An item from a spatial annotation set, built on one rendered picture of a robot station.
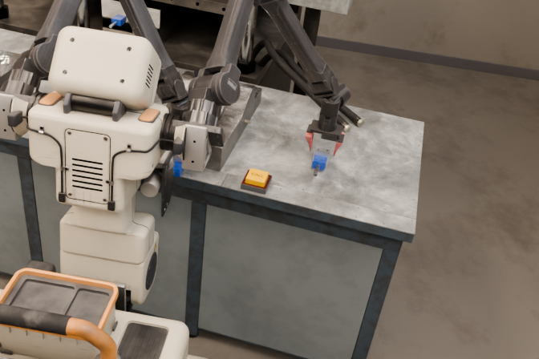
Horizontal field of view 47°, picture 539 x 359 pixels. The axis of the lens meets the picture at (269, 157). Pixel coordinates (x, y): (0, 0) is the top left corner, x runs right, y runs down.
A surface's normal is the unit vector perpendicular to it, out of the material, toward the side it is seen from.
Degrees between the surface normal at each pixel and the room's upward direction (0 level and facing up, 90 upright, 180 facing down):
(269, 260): 90
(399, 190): 0
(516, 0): 90
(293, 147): 0
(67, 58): 48
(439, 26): 90
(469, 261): 0
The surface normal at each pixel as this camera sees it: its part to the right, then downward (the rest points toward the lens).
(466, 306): 0.11, -0.83
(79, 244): -0.11, 0.42
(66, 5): 0.71, -0.12
